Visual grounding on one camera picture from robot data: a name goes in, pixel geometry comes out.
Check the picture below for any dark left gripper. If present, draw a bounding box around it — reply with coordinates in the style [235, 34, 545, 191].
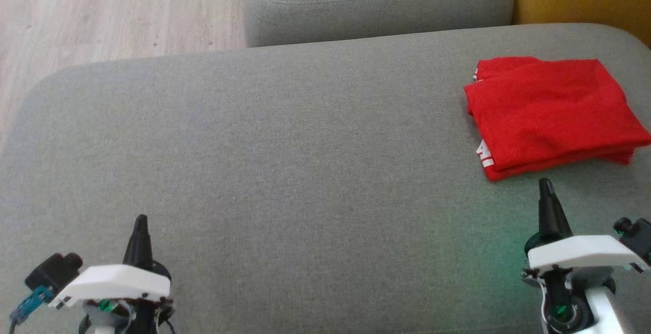
[78, 215, 177, 334]

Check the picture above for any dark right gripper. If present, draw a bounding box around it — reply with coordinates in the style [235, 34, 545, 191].
[521, 177, 619, 334]

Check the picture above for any red jersey with number print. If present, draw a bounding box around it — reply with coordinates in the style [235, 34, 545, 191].
[463, 57, 651, 172]

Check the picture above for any grey sofa seat cushion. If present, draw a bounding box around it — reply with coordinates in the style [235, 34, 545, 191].
[244, 0, 515, 48]

